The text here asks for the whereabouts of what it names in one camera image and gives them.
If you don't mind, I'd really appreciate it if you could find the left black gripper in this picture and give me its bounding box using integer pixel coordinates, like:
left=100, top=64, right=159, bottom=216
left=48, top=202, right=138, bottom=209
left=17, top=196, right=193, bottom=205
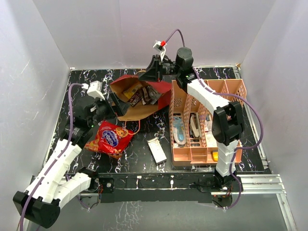
left=89, top=92, right=130, bottom=128

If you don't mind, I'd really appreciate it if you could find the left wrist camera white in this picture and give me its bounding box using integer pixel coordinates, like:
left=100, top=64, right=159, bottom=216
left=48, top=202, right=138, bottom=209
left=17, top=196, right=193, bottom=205
left=82, top=81, right=105, bottom=100

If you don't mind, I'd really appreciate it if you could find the white packet in organizer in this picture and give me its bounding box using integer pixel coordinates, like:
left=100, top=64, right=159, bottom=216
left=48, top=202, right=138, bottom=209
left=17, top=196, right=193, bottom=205
left=205, top=115, right=217, bottom=147

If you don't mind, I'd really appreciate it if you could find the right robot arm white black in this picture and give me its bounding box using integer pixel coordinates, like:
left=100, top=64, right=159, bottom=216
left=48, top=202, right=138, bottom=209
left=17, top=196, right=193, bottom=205
left=139, top=45, right=244, bottom=191

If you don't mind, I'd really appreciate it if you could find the purple candy bar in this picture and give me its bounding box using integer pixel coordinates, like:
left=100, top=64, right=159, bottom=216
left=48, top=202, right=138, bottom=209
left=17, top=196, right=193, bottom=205
left=127, top=92, right=141, bottom=107

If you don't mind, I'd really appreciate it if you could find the yellow candy bar wrapper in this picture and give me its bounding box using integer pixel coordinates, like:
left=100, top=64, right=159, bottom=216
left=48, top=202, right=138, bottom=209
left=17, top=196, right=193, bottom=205
left=123, top=82, right=142, bottom=99

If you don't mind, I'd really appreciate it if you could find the yellow tape measure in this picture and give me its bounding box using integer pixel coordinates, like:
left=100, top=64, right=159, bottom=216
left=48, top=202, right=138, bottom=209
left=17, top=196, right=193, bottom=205
left=211, top=150, right=218, bottom=162

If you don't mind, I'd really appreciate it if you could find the dark silver snack wrapper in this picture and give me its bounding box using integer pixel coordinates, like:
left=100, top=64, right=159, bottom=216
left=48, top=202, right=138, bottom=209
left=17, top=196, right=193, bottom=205
left=147, top=86, right=162, bottom=105

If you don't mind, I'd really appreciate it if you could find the red brown paper bag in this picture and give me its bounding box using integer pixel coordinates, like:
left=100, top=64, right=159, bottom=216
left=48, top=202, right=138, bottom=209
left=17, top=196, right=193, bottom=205
left=110, top=72, right=171, bottom=122

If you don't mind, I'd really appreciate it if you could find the red cookie snack bag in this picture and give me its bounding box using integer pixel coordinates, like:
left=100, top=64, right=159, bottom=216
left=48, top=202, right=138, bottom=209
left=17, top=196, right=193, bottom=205
left=84, top=121, right=133, bottom=159

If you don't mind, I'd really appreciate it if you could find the beige stapler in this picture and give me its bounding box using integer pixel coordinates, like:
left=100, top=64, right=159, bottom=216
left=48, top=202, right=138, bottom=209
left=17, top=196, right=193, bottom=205
left=189, top=113, right=201, bottom=138

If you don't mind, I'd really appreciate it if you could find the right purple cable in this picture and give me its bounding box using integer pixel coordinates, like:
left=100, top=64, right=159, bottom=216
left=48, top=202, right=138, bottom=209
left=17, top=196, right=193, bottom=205
left=165, top=28, right=264, bottom=210

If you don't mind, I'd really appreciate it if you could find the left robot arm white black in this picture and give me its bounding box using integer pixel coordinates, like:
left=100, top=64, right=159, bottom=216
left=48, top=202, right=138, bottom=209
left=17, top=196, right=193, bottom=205
left=13, top=93, right=129, bottom=230

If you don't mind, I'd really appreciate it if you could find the aluminium rail frame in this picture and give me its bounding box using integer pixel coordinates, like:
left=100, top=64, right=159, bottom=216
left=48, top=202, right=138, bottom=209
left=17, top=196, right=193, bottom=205
left=16, top=64, right=299, bottom=231

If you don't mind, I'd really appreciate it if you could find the pink plastic desk organizer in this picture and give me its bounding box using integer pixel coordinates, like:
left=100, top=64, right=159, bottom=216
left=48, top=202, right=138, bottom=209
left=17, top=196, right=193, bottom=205
left=169, top=79, right=246, bottom=169

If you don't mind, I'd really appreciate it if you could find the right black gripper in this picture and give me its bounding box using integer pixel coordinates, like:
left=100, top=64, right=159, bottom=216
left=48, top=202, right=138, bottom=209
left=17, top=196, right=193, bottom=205
left=138, top=55, right=182, bottom=83

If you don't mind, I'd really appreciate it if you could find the white rectangular box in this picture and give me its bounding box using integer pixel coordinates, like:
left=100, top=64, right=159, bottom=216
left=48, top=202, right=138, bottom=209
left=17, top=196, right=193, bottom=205
left=147, top=138, right=167, bottom=165

